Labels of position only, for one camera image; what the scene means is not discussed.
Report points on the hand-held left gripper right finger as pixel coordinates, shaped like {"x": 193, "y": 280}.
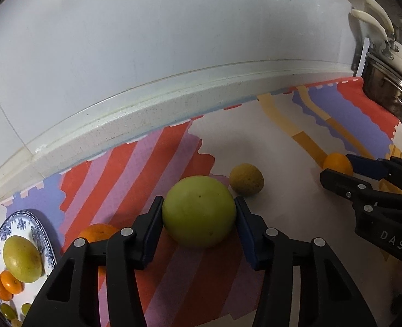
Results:
{"x": 246, "y": 235}

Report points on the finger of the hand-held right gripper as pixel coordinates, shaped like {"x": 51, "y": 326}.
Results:
{"x": 361, "y": 165}
{"x": 340, "y": 184}

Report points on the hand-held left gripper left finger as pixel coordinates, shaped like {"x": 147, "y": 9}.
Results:
{"x": 149, "y": 242}

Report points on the green apple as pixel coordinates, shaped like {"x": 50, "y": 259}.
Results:
{"x": 22, "y": 259}
{"x": 199, "y": 211}

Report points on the blue patterned white plate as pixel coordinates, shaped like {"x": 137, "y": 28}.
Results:
{"x": 23, "y": 224}

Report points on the small green tomato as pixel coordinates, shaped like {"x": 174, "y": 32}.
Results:
{"x": 7, "y": 311}
{"x": 26, "y": 310}

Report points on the colourful patterned tablecloth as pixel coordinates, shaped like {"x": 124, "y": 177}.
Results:
{"x": 289, "y": 150}

